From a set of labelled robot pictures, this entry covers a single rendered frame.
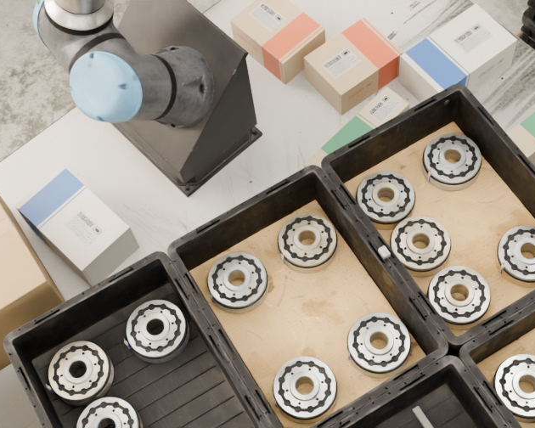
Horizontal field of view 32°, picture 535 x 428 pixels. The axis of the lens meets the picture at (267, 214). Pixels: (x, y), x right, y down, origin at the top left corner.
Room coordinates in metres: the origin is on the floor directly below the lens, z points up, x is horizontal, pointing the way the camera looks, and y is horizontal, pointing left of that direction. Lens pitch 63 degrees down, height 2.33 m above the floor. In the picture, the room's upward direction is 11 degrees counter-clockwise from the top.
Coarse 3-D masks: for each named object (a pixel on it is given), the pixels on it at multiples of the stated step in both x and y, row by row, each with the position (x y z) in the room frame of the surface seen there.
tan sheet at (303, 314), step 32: (256, 256) 0.69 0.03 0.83; (352, 256) 0.66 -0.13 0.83; (288, 288) 0.62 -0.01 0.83; (320, 288) 0.61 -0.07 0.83; (352, 288) 0.60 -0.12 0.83; (224, 320) 0.59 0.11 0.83; (256, 320) 0.58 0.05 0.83; (288, 320) 0.57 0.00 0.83; (320, 320) 0.56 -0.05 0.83; (352, 320) 0.55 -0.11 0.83; (256, 352) 0.52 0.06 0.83; (288, 352) 0.51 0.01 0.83; (320, 352) 0.50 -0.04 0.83; (416, 352) 0.47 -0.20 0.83; (352, 384) 0.44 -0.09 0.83
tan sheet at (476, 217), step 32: (448, 128) 0.88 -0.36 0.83; (384, 160) 0.84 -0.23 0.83; (416, 160) 0.82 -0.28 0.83; (448, 160) 0.81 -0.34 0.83; (352, 192) 0.78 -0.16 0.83; (416, 192) 0.76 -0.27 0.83; (448, 192) 0.75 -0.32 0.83; (480, 192) 0.74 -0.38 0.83; (512, 192) 0.73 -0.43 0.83; (448, 224) 0.69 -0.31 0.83; (480, 224) 0.68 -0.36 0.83; (512, 224) 0.66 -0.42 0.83; (480, 256) 0.62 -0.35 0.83; (512, 288) 0.55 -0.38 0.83
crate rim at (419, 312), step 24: (312, 168) 0.79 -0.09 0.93; (264, 192) 0.76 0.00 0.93; (336, 192) 0.74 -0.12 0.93; (192, 240) 0.70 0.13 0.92; (384, 264) 0.59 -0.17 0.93; (192, 288) 0.61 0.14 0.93; (432, 336) 0.46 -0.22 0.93; (240, 360) 0.48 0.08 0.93; (432, 360) 0.42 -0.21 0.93; (384, 384) 0.40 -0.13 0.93; (264, 408) 0.40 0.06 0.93
